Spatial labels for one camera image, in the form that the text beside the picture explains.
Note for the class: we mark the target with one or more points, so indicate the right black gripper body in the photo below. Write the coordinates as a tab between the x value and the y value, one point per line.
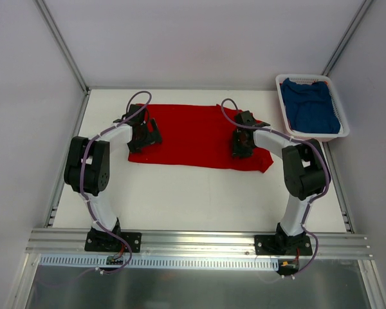
241	147

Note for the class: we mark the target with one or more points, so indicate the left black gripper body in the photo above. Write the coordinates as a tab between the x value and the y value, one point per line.
147	138

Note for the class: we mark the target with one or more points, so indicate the red t shirt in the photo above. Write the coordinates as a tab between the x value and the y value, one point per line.
198	136

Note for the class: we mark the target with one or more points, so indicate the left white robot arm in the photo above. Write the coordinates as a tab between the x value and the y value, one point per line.
87	172

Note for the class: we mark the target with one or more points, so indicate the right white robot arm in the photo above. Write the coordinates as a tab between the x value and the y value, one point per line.
306	177

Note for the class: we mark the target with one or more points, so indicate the blue t shirt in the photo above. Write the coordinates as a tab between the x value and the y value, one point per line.
309	107

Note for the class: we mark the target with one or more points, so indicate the white plastic basket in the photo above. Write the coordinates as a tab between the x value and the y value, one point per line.
337	106

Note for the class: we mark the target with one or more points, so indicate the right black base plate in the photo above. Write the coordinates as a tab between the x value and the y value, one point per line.
283	245

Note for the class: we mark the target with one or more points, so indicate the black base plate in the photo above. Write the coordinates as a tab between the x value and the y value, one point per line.
128	241
283	245

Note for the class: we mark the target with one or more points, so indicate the aluminium mounting rail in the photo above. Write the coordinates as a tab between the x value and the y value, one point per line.
199	244

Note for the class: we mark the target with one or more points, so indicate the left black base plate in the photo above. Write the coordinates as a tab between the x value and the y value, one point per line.
128	241

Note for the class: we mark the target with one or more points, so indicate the left aluminium frame post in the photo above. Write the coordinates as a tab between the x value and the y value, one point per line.
61	44

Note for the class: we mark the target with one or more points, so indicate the aluminium frame post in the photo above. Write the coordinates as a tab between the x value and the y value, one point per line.
351	29
61	44

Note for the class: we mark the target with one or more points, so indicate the white slotted cable duct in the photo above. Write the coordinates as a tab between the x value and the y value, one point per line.
71	260

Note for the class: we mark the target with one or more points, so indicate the right aluminium frame post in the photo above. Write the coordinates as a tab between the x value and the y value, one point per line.
351	29

